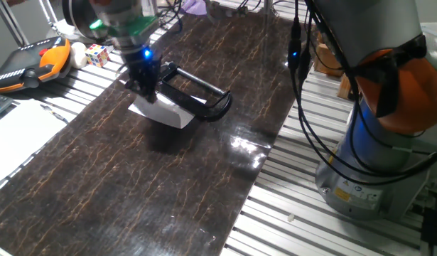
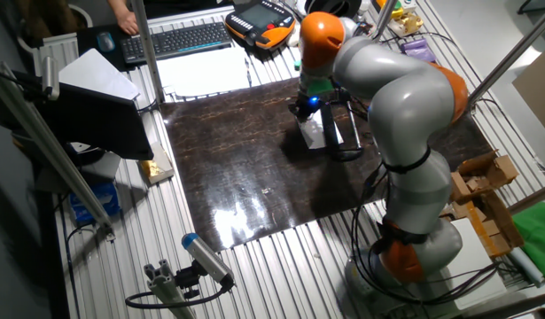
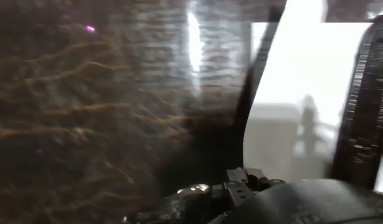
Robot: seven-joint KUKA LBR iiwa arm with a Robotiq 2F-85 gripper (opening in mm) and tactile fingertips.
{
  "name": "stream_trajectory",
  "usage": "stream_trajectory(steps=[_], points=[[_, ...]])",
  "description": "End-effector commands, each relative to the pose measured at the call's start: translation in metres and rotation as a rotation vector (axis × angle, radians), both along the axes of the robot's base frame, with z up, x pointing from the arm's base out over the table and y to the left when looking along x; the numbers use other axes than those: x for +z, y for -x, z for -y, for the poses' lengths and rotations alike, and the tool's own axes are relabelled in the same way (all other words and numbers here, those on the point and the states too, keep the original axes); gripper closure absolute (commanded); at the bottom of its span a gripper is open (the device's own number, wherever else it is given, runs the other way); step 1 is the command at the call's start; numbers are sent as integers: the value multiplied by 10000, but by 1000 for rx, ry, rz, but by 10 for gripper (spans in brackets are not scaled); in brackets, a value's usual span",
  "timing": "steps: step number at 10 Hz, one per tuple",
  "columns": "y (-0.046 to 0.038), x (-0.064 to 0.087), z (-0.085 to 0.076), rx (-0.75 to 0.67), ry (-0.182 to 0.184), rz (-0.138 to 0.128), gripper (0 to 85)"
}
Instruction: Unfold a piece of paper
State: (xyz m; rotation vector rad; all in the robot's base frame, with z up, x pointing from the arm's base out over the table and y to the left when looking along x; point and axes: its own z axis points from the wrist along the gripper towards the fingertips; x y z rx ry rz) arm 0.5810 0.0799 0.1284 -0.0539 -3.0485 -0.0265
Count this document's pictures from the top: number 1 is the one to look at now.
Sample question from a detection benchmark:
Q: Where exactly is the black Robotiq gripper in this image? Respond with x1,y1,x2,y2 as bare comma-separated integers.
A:
124,48,163,105

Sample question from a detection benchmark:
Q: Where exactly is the white printed paper sheet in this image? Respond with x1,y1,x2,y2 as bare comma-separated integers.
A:
128,91,207,130

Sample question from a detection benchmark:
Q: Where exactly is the person's bare forearm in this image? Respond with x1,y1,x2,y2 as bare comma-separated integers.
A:
0,0,27,17

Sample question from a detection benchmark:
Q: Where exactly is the Rubik's cube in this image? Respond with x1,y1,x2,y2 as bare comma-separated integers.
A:
84,43,111,68

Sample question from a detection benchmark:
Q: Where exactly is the white rounded object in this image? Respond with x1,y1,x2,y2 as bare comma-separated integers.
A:
69,41,89,70

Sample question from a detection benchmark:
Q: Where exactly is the black metal C-clamp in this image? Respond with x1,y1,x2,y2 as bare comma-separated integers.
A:
159,60,234,123

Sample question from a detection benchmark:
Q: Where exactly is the black pen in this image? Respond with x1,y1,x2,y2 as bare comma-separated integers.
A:
39,103,70,124

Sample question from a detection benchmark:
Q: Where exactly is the dark marble pattern board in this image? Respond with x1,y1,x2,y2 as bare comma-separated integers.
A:
0,10,297,256

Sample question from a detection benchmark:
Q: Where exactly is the large black round disc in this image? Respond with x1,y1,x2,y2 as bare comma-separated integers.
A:
61,0,109,40

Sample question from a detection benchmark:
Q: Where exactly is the purple cloth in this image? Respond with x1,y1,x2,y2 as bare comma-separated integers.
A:
184,0,208,16

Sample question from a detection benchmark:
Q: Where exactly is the orange grey teach pendant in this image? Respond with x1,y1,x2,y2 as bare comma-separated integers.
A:
0,35,72,95

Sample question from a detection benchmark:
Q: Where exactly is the white paper stack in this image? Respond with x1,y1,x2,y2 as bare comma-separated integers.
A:
0,100,68,186

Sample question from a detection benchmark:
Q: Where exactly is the slanted metal pole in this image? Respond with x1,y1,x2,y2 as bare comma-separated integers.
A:
0,0,30,48

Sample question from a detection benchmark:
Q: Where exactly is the brown cardboard box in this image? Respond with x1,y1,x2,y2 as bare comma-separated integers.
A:
313,42,345,78

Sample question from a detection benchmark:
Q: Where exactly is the wooden block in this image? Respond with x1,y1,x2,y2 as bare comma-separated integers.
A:
336,73,355,101

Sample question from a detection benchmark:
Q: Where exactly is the black power box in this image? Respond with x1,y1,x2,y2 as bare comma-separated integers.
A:
419,207,437,250

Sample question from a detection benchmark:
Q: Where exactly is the black cable bundle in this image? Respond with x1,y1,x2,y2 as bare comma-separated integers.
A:
156,0,185,35

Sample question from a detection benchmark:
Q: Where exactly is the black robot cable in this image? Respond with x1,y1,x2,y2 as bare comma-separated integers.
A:
306,0,437,178

